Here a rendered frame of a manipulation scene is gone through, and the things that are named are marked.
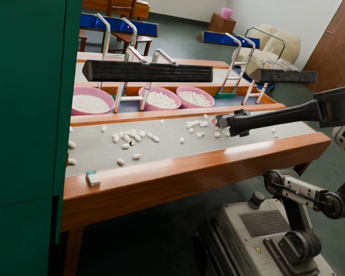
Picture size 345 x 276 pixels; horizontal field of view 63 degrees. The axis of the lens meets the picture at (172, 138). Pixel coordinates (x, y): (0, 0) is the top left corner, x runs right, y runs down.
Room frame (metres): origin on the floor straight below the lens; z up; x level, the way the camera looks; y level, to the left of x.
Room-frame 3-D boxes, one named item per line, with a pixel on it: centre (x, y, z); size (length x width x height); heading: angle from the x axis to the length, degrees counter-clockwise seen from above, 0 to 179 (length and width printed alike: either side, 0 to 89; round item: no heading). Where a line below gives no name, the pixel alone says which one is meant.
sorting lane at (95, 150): (1.41, -0.20, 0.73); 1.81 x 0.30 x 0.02; 133
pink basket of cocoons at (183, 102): (1.73, -0.05, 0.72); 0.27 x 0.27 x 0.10
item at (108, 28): (1.51, 0.48, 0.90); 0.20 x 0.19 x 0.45; 133
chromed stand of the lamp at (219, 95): (2.17, -0.23, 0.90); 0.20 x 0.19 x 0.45; 133
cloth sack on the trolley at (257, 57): (4.44, -0.96, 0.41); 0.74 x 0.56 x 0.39; 132
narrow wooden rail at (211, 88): (1.77, 0.14, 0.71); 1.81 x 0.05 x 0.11; 133
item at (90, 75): (1.15, 0.16, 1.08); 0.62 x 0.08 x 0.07; 133
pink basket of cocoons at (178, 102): (1.54, 0.15, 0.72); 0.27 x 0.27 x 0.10
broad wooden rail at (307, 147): (1.25, -0.34, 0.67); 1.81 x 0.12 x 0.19; 133
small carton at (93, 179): (0.73, 0.22, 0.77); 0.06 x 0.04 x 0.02; 43
